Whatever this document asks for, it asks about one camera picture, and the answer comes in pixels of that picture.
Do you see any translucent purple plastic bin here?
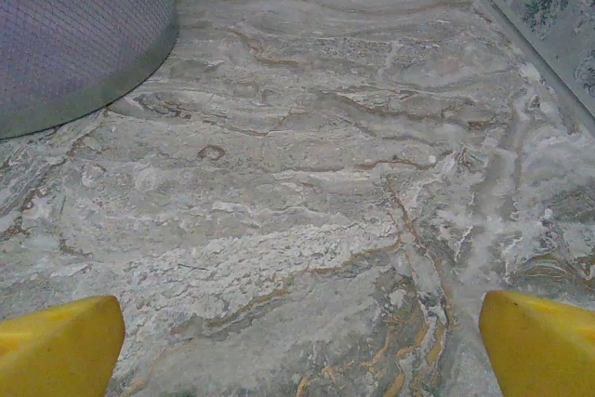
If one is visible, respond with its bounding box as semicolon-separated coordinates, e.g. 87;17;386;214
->
0;0;181;140

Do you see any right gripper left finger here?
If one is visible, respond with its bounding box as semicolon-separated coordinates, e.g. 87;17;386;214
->
0;295;126;397

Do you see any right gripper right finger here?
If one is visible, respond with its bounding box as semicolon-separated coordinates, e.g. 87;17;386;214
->
479;289;595;397

